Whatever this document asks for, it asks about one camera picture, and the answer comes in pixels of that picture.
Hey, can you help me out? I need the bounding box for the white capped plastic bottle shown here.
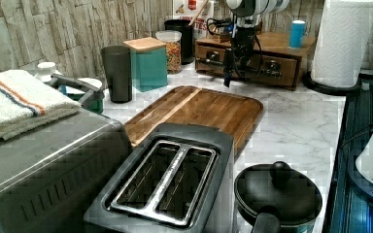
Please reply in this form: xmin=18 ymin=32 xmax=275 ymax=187
xmin=35 ymin=62 xmax=60 ymax=83

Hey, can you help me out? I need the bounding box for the white paper towel roll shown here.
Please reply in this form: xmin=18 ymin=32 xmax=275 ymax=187
xmin=311 ymin=0 xmax=373 ymax=87

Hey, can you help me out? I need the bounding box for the silver toaster oven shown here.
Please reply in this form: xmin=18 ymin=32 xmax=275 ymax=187
xmin=0 ymin=74 xmax=132 ymax=233

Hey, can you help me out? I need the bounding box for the clear cereal container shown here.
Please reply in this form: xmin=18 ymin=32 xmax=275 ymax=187
xmin=155 ymin=30 xmax=182 ymax=73

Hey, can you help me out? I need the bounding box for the folded white striped towel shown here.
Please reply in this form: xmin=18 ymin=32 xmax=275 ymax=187
xmin=0 ymin=70 xmax=81 ymax=140

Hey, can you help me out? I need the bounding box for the white cardboard box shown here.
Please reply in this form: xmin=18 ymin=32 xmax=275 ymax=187
xmin=172 ymin=0 xmax=214 ymax=39

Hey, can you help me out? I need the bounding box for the wooden utensil handle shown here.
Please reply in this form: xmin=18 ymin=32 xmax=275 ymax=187
xmin=188 ymin=0 xmax=209 ymax=26

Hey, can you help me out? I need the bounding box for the stainless steel toaster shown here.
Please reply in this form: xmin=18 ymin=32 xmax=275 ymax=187
xmin=84 ymin=123 xmax=234 ymax=233

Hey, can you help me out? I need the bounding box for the cylindrical tin can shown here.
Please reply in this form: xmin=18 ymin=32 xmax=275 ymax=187
xmin=288 ymin=20 xmax=306 ymax=49

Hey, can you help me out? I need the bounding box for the dark grey plastic cup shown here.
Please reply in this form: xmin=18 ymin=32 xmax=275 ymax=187
xmin=101 ymin=46 xmax=132 ymax=103

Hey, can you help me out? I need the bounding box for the wooden tea drawer box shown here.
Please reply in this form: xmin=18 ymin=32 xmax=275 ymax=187
xmin=195 ymin=32 xmax=317 ymax=90

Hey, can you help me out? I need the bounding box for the teal canister with wooden lid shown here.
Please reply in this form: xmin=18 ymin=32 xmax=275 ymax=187
xmin=124 ymin=37 xmax=167 ymax=92

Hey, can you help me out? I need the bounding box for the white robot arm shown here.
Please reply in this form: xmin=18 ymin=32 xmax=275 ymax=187
xmin=222 ymin=0 xmax=289 ymax=86

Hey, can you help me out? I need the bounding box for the wooden drawer front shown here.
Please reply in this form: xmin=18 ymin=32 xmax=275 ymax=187
xmin=195 ymin=45 xmax=225 ymax=75

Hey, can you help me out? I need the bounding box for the black paper towel holder base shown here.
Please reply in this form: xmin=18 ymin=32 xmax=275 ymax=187
xmin=302 ymin=71 xmax=361 ymax=96

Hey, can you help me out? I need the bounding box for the black utensil crock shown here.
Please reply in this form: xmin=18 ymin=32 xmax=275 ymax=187
xmin=164 ymin=19 xmax=194 ymax=65

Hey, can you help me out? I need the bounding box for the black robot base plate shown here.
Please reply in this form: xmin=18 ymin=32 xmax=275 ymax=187
xmin=347 ymin=147 xmax=373 ymax=208

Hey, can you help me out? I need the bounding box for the wooden cutting board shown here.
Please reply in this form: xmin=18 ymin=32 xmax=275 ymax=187
xmin=124 ymin=85 xmax=264 ymax=157

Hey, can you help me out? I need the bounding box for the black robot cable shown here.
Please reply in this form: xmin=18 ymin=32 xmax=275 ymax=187
xmin=205 ymin=17 xmax=264 ymax=82

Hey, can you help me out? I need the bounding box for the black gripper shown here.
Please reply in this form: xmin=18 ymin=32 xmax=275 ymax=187
xmin=223 ymin=17 xmax=255 ymax=87

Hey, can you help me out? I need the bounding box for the black pot with lid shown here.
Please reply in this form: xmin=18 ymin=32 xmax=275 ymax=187
xmin=234 ymin=161 xmax=322 ymax=233

